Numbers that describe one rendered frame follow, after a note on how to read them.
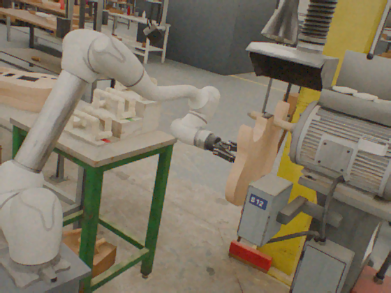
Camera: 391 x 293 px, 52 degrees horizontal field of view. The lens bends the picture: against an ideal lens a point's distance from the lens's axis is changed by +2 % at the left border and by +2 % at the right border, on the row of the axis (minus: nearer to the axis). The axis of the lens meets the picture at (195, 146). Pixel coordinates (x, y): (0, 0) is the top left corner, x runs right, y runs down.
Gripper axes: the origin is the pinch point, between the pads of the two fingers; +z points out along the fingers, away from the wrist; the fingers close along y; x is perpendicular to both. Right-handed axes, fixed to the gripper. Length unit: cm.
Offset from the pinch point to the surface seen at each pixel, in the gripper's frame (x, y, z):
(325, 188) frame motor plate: 6.3, 9.3, 34.5
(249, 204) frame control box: 3.3, 33.1, 18.4
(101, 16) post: -7, -164, -275
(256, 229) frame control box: -4.0, 34.1, 23.0
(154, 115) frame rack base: -8, -15, -67
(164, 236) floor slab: -115, -45, -75
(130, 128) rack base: -9, 4, -66
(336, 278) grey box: -17, 21, 49
